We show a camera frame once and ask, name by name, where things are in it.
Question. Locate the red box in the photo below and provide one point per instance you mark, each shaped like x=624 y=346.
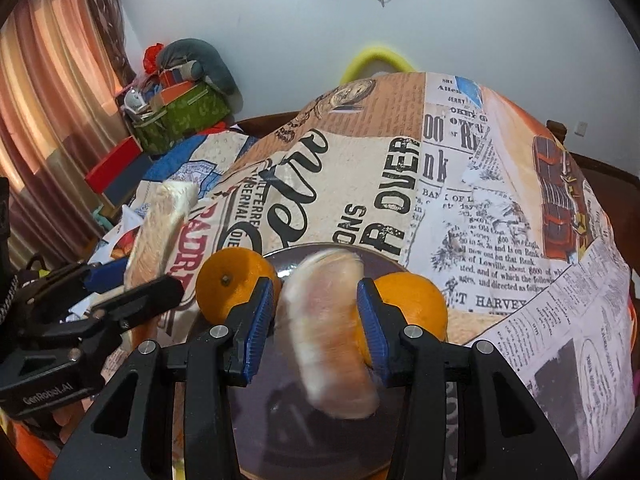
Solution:
x=112 y=162

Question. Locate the dark purple plate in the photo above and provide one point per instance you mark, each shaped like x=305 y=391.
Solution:
x=280 y=410

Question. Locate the newspaper print tablecloth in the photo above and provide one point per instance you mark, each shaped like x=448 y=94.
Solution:
x=350 y=170

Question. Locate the brown wooden chair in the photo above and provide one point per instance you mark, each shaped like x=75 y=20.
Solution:
x=607 y=170

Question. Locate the blue patterned cloth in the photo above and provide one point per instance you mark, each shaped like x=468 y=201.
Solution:
x=192 y=160

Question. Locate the striped pink curtain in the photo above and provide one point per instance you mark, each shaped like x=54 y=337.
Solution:
x=50 y=85

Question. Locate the white wall socket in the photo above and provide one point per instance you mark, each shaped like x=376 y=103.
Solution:
x=581 y=128

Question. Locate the green patterned storage box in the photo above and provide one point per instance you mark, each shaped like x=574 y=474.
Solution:
x=185 y=120

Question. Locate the dark blue box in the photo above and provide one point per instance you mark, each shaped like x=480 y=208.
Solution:
x=127 y=182

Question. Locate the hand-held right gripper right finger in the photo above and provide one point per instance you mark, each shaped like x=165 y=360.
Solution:
x=372 y=332

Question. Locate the orange box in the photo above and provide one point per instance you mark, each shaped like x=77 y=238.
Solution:
x=175 y=91

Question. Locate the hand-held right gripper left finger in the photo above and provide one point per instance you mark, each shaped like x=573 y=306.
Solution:
x=261 y=327

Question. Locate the peeled pomelo segment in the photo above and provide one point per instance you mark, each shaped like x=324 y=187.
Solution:
x=157 y=225
x=325 y=355

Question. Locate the orange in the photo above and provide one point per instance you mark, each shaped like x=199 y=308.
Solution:
x=225 y=285
x=420 y=305

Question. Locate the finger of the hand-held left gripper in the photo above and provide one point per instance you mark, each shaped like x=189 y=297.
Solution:
x=107 y=274
x=150 y=296

